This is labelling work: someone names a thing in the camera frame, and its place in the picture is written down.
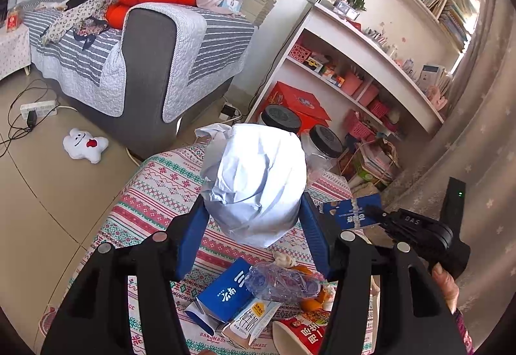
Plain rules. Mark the striped quilted sofa cover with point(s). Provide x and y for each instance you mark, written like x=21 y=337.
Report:
x=72 y=52

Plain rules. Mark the small blue white box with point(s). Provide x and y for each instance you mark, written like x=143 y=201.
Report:
x=229 y=6

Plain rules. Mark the red instant noodle cup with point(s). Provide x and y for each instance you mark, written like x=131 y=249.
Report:
x=300 y=333

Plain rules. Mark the floral cloth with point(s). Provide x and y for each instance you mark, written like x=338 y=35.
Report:
x=76 y=16

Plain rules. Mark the white power strip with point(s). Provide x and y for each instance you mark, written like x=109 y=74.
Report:
x=40 y=107

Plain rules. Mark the white plush toy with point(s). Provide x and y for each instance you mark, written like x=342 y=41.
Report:
x=80 y=145

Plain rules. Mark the red cardboard box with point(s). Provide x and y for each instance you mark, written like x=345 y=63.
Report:
x=300 y=101

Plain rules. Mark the jar with pale snacks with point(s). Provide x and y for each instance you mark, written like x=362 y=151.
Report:
x=324 y=139

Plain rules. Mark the white plastic bag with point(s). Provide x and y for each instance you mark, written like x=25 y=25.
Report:
x=209 y=133
x=254 y=185

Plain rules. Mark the blue carton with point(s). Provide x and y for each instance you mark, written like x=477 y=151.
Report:
x=225 y=294

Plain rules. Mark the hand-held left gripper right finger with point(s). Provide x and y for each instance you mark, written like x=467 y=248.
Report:
x=318 y=238

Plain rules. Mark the floral lace curtain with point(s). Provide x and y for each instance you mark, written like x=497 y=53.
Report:
x=475 y=137

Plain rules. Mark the red packet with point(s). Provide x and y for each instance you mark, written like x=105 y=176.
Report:
x=12 y=18

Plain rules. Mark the person's right hand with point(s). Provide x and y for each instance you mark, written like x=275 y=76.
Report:
x=446 y=286

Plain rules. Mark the jar with brown contents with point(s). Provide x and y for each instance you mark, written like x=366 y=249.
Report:
x=280 y=119

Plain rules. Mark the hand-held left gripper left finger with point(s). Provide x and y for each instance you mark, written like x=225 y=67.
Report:
x=189 y=242

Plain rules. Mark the white bookshelf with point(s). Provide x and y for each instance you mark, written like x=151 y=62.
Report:
x=371 y=52

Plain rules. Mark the pink lattice box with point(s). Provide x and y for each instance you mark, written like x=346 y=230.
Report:
x=300 y=54

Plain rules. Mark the large pink basket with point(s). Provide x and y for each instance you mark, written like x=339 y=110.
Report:
x=358 y=127

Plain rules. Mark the crushed clear plastic bottle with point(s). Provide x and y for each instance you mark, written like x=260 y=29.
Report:
x=278 y=282

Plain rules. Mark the blue snack wrapper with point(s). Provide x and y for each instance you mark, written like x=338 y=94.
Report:
x=350 y=214

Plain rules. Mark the white side table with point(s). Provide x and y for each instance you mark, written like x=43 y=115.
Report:
x=14 y=52

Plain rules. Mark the crumpled tissue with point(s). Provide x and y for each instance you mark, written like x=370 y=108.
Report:
x=284 y=259

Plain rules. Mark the small pink basket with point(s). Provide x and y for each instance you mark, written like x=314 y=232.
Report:
x=379 y=109

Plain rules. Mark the small green plant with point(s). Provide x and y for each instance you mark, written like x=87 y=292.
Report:
x=356 y=2

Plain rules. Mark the yellow milk carton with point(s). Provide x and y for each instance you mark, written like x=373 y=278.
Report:
x=252 y=324

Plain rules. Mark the pink cup container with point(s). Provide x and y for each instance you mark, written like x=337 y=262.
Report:
x=369 y=92
x=352 y=82

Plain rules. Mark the upright paper folders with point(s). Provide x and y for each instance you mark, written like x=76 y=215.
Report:
x=431 y=74

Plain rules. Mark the yellow toy car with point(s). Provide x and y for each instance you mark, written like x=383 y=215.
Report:
x=312 y=63

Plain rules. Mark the patterned tablecloth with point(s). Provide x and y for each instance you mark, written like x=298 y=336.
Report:
x=161 y=193

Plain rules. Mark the orange peel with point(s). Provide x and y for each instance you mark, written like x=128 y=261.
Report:
x=310 y=304

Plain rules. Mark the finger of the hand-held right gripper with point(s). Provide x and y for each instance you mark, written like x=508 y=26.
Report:
x=379 y=218

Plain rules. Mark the grey sofa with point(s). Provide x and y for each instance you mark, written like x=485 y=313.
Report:
x=149 y=56

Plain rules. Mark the black charger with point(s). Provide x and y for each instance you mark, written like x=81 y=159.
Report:
x=31 y=120

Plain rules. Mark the bundled stack of papers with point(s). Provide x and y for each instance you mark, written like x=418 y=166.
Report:
x=375 y=161

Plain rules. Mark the person's right forearm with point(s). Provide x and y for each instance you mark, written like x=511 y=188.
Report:
x=463 y=333

